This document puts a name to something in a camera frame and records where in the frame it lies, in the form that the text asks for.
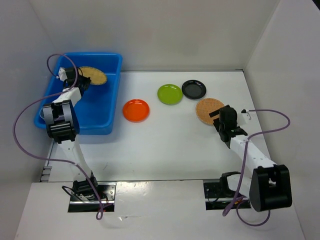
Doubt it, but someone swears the blue plastic bin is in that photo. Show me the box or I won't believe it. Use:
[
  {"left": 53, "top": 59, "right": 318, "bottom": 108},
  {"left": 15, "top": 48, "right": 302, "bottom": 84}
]
[{"left": 34, "top": 52, "right": 123, "bottom": 135}]

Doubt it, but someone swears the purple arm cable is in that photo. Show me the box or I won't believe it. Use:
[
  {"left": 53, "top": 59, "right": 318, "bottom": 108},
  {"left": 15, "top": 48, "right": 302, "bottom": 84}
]
[
  {"left": 12, "top": 53, "right": 111, "bottom": 220},
  {"left": 222, "top": 108, "right": 291, "bottom": 226}
]

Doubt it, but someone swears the green plastic plate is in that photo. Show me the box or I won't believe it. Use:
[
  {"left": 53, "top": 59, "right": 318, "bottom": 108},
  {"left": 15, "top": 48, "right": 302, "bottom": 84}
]
[{"left": 157, "top": 84, "right": 183, "bottom": 105}]

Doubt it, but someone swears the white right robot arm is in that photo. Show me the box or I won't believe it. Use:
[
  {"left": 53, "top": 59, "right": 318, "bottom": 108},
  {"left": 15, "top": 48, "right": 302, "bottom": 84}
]
[{"left": 208, "top": 105, "right": 293, "bottom": 216}]

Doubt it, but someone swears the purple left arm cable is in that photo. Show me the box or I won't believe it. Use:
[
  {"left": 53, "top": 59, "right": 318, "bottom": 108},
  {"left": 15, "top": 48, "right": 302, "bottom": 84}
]
[{"left": 12, "top": 53, "right": 111, "bottom": 220}]

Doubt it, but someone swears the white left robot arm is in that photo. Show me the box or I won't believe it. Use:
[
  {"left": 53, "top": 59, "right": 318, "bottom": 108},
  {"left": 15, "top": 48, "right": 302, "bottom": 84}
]
[{"left": 41, "top": 67, "right": 100, "bottom": 201}]

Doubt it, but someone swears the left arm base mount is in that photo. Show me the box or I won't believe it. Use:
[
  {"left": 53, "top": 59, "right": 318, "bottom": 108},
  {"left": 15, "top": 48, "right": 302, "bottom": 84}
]
[{"left": 62, "top": 182, "right": 117, "bottom": 213}]

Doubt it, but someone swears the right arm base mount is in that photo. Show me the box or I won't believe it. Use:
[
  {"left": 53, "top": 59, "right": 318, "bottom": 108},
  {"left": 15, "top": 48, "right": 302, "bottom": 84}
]
[{"left": 203, "top": 179, "right": 235, "bottom": 211}]

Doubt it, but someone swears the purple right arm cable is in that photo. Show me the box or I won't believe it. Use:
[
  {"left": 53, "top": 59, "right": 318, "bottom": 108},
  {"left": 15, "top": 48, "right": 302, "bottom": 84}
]
[{"left": 222, "top": 108, "right": 291, "bottom": 226}]

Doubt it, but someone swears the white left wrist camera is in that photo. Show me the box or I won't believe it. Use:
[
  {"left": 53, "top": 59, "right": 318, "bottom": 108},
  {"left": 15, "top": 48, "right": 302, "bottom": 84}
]
[{"left": 56, "top": 67, "right": 68, "bottom": 82}]

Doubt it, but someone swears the orange plastic plate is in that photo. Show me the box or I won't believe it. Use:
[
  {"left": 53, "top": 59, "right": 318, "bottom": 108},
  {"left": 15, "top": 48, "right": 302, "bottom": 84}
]
[{"left": 122, "top": 99, "right": 150, "bottom": 123}]

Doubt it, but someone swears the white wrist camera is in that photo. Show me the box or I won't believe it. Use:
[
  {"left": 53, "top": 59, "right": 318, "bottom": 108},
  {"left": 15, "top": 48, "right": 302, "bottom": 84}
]
[
  {"left": 56, "top": 67, "right": 68, "bottom": 82},
  {"left": 237, "top": 109, "right": 252, "bottom": 126}
]

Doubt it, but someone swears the black plastic plate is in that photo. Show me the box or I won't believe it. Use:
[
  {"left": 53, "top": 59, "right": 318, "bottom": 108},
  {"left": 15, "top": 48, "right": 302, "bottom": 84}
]
[{"left": 181, "top": 79, "right": 207, "bottom": 100}]

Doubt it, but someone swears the tan woven wicker tray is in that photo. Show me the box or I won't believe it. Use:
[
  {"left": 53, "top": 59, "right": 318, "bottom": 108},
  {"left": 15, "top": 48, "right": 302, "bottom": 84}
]
[{"left": 195, "top": 98, "right": 225, "bottom": 125}]

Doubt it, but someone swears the green-rimmed bamboo tray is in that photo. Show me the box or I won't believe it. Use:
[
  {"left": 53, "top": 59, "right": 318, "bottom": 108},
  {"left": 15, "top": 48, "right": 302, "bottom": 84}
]
[{"left": 79, "top": 66, "right": 108, "bottom": 86}]

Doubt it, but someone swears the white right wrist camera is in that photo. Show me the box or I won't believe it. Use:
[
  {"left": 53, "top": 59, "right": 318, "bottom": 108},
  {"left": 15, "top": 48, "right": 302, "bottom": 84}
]
[{"left": 237, "top": 109, "right": 252, "bottom": 126}]

